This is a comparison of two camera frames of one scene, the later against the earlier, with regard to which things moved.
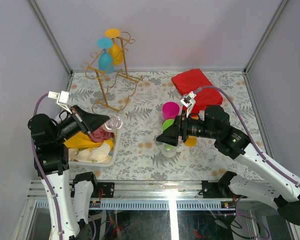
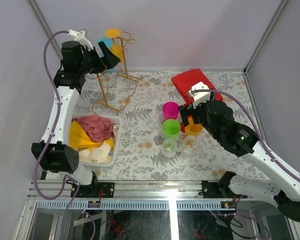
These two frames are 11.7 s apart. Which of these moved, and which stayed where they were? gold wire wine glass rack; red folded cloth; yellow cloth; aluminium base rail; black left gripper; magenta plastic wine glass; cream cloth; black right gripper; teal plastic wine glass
Moved: black right gripper; black left gripper
Stayed: magenta plastic wine glass; cream cloth; teal plastic wine glass; gold wire wine glass rack; aluminium base rail; red folded cloth; yellow cloth
